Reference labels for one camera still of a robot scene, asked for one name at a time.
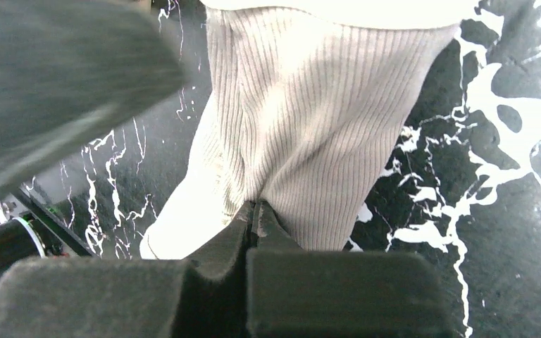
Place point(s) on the grey beige underwear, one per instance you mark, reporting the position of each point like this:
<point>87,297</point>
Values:
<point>308,99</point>

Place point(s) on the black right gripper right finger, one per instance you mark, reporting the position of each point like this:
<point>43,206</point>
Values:
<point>296,293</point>

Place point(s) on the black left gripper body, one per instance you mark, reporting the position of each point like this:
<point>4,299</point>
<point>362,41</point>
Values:
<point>29,229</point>

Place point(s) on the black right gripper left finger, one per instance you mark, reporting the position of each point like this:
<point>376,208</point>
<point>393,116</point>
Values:
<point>203,295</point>

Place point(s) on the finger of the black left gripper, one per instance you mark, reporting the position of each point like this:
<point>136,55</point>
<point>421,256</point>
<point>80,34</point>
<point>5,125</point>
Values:
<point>71,71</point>

